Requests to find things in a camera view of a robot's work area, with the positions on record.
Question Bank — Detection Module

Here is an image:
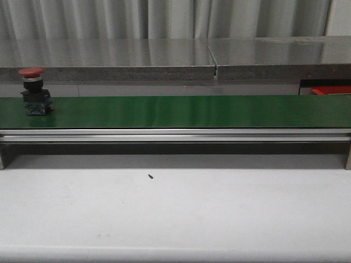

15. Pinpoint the grey stone slab left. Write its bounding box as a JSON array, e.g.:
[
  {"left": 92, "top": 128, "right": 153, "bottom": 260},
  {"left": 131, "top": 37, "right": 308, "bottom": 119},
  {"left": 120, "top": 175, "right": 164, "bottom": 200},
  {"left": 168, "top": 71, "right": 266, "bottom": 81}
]
[{"left": 1, "top": 39, "right": 216, "bottom": 82}]

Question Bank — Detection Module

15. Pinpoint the grey stone slab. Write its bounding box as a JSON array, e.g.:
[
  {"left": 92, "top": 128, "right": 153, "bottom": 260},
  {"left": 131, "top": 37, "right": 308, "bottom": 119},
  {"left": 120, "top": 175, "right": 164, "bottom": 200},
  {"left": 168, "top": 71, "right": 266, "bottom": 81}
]
[
  {"left": 207, "top": 36, "right": 350, "bottom": 81},
  {"left": 1, "top": 39, "right": 216, "bottom": 82}
]

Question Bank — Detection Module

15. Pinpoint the green conveyor belt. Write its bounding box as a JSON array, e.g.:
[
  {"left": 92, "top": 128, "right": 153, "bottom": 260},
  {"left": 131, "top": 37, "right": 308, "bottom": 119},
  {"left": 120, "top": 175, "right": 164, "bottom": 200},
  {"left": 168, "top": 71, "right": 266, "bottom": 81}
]
[{"left": 1, "top": 95, "right": 350, "bottom": 129}]

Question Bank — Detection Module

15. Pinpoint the grey stone slab right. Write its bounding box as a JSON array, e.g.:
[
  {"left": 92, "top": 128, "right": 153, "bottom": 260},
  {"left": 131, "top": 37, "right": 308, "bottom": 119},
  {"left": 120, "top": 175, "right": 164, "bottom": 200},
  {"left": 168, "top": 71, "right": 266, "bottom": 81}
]
[{"left": 207, "top": 36, "right": 350, "bottom": 81}]

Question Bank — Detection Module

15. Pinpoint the red plastic bin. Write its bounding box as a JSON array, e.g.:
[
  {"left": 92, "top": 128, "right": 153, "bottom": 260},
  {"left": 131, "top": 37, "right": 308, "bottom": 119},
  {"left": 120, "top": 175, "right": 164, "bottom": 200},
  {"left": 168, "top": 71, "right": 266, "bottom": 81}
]
[{"left": 312, "top": 85, "right": 351, "bottom": 95}]

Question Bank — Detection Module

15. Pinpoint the right conveyor support leg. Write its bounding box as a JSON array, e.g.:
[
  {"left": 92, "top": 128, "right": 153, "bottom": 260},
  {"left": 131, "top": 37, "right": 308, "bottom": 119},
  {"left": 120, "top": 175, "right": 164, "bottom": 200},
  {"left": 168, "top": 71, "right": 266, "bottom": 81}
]
[{"left": 343, "top": 142, "right": 351, "bottom": 170}]

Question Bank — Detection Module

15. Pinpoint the conveyor support leg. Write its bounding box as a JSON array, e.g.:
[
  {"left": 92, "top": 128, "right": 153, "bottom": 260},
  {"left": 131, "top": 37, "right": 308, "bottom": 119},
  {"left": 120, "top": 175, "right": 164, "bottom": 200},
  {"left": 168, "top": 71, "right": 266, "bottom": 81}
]
[
  {"left": 0, "top": 145, "right": 12, "bottom": 170},
  {"left": 343, "top": 142, "right": 351, "bottom": 170}
]

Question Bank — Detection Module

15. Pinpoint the left conveyor support leg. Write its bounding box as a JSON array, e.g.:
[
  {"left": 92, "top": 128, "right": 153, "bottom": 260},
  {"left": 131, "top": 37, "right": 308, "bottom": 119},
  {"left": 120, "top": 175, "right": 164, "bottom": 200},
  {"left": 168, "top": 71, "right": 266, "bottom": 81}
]
[{"left": 0, "top": 145, "right": 12, "bottom": 170}]

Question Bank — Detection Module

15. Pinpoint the grey curtain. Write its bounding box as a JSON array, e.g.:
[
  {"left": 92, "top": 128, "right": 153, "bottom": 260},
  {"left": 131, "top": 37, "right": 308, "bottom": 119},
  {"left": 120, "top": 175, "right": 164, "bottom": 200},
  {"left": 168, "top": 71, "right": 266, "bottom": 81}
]
[{"left": 1, "top": 1, "right": 331, "bottom": 39}]

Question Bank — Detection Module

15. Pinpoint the aluminium conveyor frame rail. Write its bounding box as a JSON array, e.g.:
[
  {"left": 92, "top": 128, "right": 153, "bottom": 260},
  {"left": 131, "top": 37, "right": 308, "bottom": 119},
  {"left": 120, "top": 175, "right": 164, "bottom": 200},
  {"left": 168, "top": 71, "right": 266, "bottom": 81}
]
[{"left": 1, "top": 128, "right": 350, "bottom": 144}]

